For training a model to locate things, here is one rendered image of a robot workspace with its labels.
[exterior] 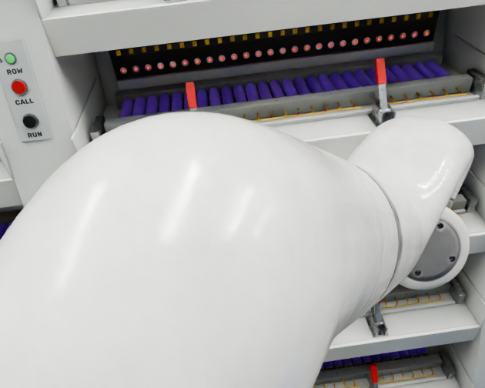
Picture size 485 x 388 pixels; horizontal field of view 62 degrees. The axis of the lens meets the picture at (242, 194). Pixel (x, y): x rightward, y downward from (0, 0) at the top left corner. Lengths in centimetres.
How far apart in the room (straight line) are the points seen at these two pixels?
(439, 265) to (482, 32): 43
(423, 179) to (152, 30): 37
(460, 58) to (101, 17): 56
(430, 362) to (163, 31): 81
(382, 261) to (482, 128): 53
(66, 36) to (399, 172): 42
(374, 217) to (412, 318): 68
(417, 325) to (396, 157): 53
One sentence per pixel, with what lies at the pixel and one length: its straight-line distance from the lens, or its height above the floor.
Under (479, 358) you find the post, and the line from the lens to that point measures 92.
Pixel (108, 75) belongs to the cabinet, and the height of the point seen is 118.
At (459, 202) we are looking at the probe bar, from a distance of 76.
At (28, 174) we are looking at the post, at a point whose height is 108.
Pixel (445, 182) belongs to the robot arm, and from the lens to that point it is 34.
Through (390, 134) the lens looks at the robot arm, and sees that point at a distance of 36.
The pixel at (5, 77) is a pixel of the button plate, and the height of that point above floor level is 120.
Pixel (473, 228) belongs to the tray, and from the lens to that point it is 76.
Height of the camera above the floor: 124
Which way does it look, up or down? 23 degrees down
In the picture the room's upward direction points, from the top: 7 degrees counter-clockwise
